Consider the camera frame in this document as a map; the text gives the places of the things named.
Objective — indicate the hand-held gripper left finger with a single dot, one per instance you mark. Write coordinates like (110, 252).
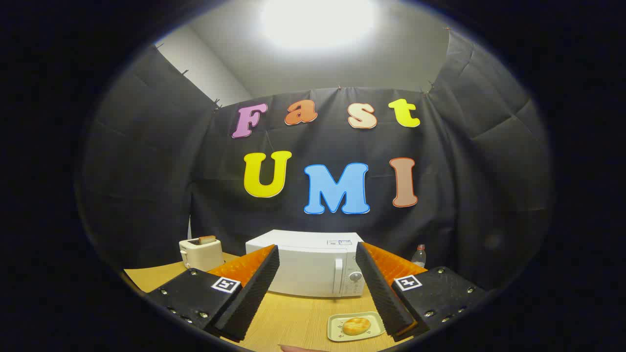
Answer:
(254, 293)

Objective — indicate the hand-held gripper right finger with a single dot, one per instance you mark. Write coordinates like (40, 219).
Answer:
(384, 293)

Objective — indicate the golden round bread bun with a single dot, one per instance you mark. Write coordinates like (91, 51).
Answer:
(356, 326)

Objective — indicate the white microwave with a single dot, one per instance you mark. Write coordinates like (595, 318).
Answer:
(303, 269)

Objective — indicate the clear plastic water bottle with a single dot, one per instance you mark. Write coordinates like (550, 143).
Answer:
(419, 256)

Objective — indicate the white square plate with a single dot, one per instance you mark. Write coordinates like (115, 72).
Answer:
(335, 332)

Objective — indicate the cream toaster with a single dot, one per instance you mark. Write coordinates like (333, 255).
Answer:
(203, 256)

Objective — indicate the brown toast slice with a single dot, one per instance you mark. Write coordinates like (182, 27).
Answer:
(207, 239)

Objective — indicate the bright ceiling light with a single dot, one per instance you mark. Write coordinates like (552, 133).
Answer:
(318, 19)

